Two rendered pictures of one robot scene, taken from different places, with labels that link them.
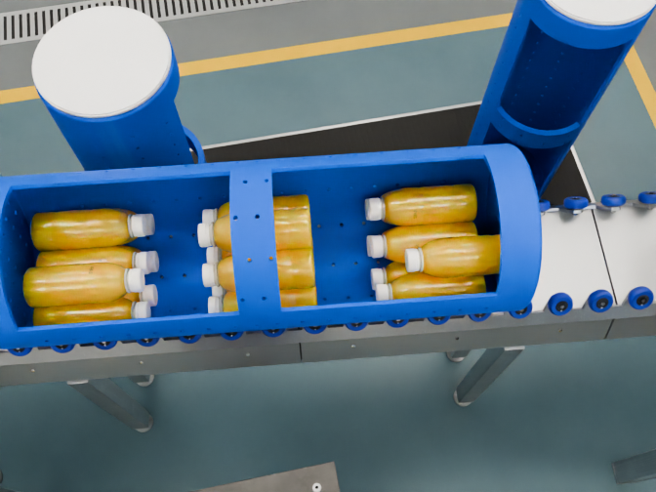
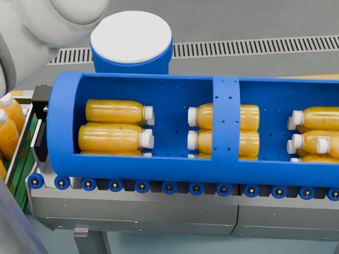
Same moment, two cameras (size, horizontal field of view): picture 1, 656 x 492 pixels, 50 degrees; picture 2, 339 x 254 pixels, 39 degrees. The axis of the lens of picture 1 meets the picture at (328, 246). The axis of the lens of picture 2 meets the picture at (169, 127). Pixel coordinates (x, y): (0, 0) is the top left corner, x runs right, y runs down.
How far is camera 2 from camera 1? 0.39 m
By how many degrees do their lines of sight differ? 17
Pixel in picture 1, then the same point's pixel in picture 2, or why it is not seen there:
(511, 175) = not seen: outside the picture
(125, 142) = not seen: hidden behind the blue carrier
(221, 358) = (184, 212)
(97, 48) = (128, 29)
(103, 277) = (128, 132)
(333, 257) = (264, 153)
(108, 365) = (111, 208)
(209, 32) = (172, 68)
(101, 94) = (129, 51)
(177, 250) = (165, 139)
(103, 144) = not seen: hidden behind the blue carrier
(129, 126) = (142, 72)
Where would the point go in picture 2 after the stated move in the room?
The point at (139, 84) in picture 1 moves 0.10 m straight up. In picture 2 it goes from (151, 48) to (150, 23)
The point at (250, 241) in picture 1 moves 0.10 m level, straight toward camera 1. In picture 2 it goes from (225, 111) to (233, 143)
